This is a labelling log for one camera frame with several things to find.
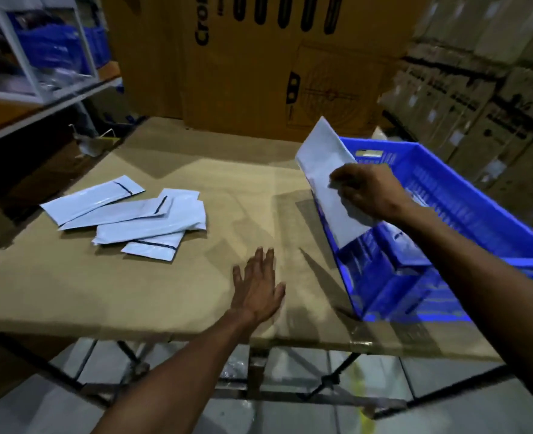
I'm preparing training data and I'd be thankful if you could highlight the person's right hand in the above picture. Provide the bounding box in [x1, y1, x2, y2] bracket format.
[329, 163, 413, 222]

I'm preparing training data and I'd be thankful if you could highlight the person's left hand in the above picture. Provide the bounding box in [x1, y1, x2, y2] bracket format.
[230, 247, 286, 327]

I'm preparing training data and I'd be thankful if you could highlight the white mailer envelope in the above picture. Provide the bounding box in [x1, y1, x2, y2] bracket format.
[40, 175, 146, 227]
[92, 194, 206, 245]
[295, 116, 380, 250]
[121, 189, 207, 262]
[59, 196, 174, 231]

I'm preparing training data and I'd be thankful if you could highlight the person's left forearm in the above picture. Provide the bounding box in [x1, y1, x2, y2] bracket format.
[91, 308, 260, 434]

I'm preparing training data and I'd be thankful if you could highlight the person's right forearm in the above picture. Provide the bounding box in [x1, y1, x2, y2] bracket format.
[391, 202, 533, 416]

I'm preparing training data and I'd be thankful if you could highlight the cardboard sheet table cover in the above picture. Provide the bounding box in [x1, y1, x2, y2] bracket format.
[0, 116, 504, 362]

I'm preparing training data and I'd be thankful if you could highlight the blue plastic crate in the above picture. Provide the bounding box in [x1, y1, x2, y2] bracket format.
[314, 137, 533, 323]

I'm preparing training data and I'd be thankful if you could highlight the large printed cardboard box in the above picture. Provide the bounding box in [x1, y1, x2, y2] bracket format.
[100, 0, 434, 143]

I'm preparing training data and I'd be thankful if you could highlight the stack of brown cardboard boxes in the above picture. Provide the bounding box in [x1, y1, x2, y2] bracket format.
[377, 0, 533, 242]

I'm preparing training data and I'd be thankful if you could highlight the white metal shelf rack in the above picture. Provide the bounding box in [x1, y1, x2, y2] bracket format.
[0, 0, 123, 149]

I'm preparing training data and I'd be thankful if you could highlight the blue plastic storage bin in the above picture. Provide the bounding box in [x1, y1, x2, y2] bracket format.
[8, 13, 112, 75]

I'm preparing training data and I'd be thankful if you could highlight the black metal table frame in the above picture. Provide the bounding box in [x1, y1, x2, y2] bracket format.
[0, 332, 520, 421]

